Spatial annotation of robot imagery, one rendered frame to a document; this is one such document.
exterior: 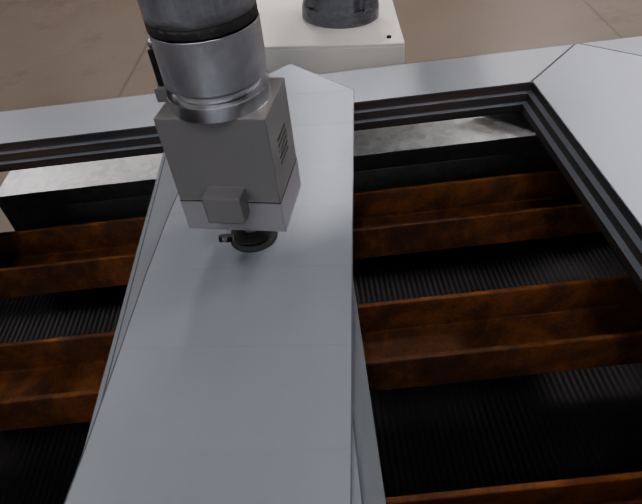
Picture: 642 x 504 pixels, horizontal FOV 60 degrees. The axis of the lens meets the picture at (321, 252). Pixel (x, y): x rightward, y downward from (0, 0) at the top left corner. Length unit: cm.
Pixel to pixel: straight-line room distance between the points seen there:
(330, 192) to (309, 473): 28
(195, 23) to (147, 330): 23
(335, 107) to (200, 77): 34
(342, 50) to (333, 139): 44
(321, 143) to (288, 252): 18
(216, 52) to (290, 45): 68
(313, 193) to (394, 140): 41
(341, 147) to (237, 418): 33
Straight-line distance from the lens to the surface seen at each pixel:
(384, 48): 106
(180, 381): 43
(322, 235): 50
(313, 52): 106
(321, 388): 40
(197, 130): 42
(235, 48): 38
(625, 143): 66
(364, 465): 38
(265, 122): 39
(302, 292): 45
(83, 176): 101
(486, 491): 50
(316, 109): 70
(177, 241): 53
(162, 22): 38
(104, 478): 41
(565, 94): 73
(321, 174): 57
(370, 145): 93
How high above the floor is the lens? 118
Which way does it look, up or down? 43 degrees down
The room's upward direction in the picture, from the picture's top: 7 degrees counter-clockwise
